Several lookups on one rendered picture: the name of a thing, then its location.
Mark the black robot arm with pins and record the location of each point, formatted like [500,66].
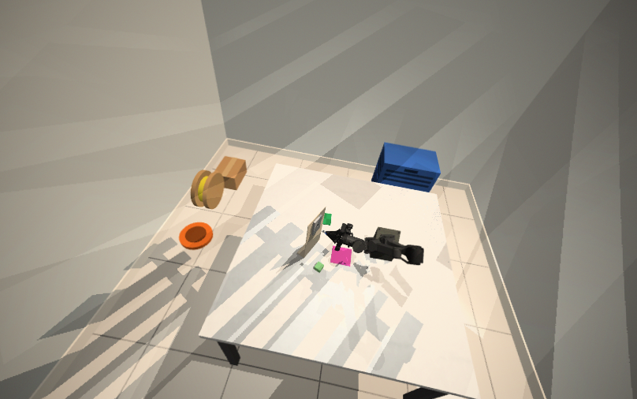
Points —
[388,246]

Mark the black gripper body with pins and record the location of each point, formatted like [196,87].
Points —
[343,238]

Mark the magenta flat square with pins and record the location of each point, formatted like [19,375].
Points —
[342,257]

